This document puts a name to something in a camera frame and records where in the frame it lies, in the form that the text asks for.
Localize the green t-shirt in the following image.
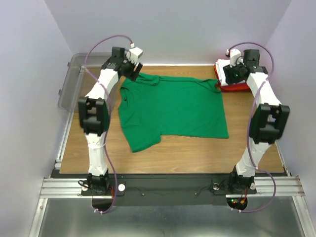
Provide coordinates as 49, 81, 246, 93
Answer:
118, 73, 229, 153

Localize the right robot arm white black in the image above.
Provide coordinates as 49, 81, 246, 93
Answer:
223, 48, 290, 193

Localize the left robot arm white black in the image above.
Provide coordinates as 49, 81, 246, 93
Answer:
78, 45, 143, 195

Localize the red folded t-shirt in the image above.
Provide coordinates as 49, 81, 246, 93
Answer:
213, 66, 250, 93

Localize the white folded t-shirt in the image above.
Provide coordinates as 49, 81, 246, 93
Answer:
215, 59, 230, 86

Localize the clear plastic storage bin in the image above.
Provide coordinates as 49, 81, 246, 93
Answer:
58, 52, 111, 112

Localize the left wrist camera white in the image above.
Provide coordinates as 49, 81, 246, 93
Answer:
127, 47, 143, 64

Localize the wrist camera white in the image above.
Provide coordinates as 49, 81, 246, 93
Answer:
127, 47, 143, 64
226, 48, 242, 67

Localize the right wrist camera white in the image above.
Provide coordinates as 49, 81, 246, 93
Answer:
226, 48, 242, 67

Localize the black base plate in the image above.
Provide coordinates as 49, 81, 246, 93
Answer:
81, 173, 257, 207

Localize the aluminium rail frame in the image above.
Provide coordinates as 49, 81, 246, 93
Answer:
29, 66, 308, 237

